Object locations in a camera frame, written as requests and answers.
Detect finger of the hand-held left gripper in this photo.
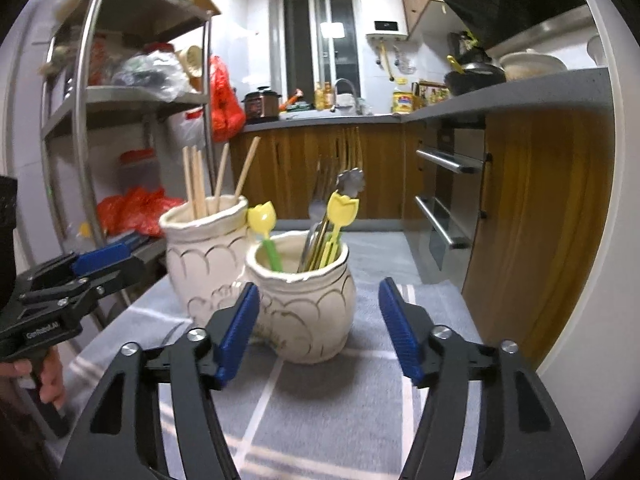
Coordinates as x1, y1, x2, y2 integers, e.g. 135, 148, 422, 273
14, 240, 139, 292
20, 257, 146, 312

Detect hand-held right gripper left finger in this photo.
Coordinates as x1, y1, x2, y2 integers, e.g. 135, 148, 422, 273
59, 282, 261, 480

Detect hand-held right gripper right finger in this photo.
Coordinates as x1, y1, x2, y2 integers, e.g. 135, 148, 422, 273
378, 277, 587, 480

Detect short cream ceramic jar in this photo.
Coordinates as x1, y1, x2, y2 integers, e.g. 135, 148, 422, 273
244, 230, 357, 365

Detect tall cream ceramic jar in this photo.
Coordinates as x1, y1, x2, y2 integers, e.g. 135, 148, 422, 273
159, 194, 252, 329

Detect gold fork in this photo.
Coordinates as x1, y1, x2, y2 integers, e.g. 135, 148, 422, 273
306, 157, 343, 272

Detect wooden chopstick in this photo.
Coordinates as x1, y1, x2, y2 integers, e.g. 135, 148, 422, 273
214, 142, 231, 200
234, 136, 262, 197
182, 146, 197, 220
198, 151, 209, 218
191, 148, 205, 220

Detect person's left hand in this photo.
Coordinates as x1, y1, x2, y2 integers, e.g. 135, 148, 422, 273
0, 350, 67, 409

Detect crumpled red plastic bag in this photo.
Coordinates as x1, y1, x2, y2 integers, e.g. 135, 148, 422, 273
97, 187, 186, 239

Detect red lid container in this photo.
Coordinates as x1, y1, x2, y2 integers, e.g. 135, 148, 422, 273
119, 149, 157, 186

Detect grey striped mat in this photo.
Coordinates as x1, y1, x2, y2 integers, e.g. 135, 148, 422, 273
55, 230, 501, 480

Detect yellow tulip green stem utensil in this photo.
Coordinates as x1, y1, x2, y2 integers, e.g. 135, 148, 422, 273
247, 201, 284, 272

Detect metal shelf rack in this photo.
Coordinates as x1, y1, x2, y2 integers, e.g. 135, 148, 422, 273
37, 0, 224, 261

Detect white plastic bag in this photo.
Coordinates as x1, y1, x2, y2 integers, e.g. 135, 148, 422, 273
170, 107, 206, 149

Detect built-in oven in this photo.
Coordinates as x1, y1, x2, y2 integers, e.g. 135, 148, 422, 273
414, 121, 489, 274

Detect silver flower spoon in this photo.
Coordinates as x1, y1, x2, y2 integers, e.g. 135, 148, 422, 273
298, 167, 367, 273

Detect wooden base cabinet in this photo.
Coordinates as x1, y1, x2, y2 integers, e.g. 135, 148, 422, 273
460, 109, 616, 372
229, 124, 407, 221

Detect clear plastic bag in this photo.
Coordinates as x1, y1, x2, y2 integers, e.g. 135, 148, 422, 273
112, 52, 191, 101

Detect hanging red plastic bag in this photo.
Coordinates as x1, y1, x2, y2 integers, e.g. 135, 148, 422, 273
209, 56, 247, 144

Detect beige round container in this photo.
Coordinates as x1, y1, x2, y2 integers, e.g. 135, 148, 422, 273
177, 45, 204, 79

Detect yellow cooking oil bottle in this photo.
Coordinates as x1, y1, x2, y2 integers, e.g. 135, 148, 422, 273
391, 87, 415, 115

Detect colourful food packets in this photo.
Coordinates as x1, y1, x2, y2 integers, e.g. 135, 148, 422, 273
280, 89, 314, 111

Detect condiment jars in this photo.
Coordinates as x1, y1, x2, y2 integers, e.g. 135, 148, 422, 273
416, 80, 449, 106

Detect grey kitchen countertop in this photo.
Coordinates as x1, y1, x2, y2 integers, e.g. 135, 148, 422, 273
240, 67, 614, 134

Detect chrome faucet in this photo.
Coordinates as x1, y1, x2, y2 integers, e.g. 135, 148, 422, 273
331, 78, 360, 114

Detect black wok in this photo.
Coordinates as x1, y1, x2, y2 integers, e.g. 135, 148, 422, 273
444, 62, 507, 97

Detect kitchen window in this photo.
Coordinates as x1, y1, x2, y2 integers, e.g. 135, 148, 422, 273
276, 0, 362, 107

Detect white ceramic pot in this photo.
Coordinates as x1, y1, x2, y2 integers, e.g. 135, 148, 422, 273
499, 50, 569, 81

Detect white water heater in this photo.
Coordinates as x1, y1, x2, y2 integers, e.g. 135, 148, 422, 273
359, 0, 409, 41

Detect wooden upper cabinets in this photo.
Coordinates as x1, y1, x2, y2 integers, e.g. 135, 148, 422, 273
397, 0, 434, 41

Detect large white bowl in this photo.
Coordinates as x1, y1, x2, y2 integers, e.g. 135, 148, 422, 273
587, 35, 609, 66

